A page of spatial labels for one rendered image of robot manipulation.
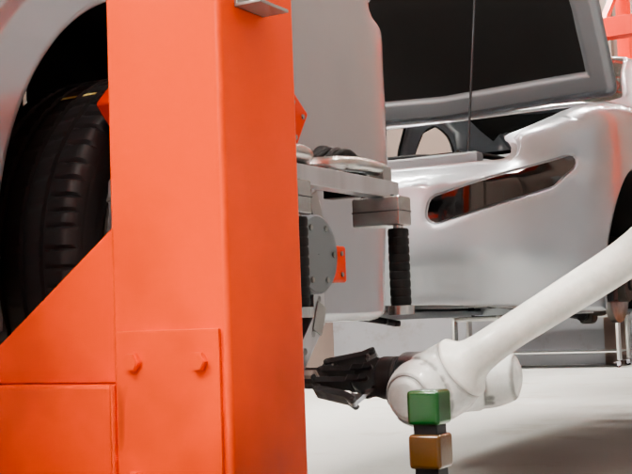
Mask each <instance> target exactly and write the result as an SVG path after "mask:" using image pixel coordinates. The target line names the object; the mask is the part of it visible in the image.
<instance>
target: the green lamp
mask: <svg viewBox="0 0 632 474"><path fill-rule="evenodd" d="M407 414H408V423H409V424H410V425H429V426H436V425H441V424H445V423H449V422H450V420H451V414H450V391H449V390H448V389H446V388H421V389H415V390H410V391H408V392H407Z"/></svg>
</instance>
